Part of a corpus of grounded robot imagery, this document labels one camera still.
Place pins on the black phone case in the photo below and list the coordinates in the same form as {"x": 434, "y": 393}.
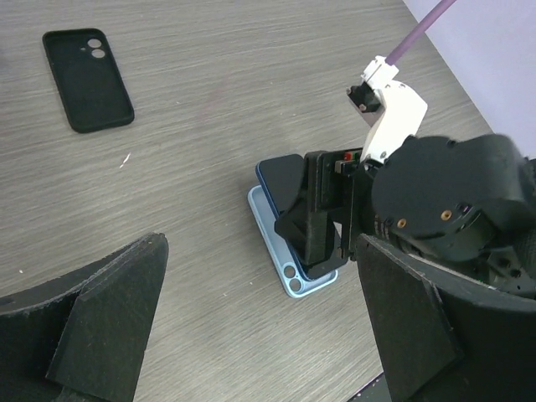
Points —
{"x": 88, "y": 80}

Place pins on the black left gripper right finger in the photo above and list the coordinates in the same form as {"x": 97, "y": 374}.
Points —
{"x": 442, "y": 337}

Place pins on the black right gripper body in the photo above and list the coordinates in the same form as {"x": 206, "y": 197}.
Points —
{"x": 469, "y": 206}

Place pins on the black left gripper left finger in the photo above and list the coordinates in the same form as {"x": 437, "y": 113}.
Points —
{"x": 83, "y": 336}

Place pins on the blue smartphone black screen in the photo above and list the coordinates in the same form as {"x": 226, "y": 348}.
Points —
{"x": 280, "y": 179}

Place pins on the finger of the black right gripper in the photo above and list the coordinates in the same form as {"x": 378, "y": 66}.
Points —
{"x": 308, "y": 222}

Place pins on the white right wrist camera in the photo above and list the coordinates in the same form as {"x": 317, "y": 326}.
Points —
{"x": 392, "y": 109}

